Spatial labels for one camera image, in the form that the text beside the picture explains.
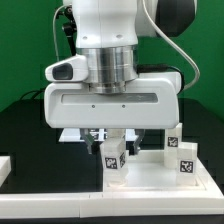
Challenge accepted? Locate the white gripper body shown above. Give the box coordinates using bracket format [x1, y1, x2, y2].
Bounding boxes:
[44, 55, 182, 129]

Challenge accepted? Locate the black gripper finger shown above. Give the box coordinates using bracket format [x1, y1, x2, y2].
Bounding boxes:
[133, 129, 145, 155]
[80, 129, 94, 154]

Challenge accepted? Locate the white square tabletop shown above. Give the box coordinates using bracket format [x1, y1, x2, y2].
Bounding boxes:
[103, 150, 209, 192]

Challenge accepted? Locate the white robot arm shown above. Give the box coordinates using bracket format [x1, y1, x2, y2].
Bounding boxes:
[44, 0, 197, 150]

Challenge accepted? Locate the white plate with fiducial tags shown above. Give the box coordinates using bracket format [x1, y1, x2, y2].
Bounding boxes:
[59, 128, 137, 142]

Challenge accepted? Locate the black cable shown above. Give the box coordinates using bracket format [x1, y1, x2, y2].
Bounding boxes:
[19, 89, 46, 101]

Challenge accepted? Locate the white wall piece left edge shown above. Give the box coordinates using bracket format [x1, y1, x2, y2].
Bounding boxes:
[0, 156, 11, 187]

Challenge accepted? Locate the white L-shaped obstacle wall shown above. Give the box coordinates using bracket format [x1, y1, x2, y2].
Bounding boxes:
[0, 152, 224, 219]

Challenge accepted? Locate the white cable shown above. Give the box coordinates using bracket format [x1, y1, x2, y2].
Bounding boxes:
[52, 4, 68, 63]

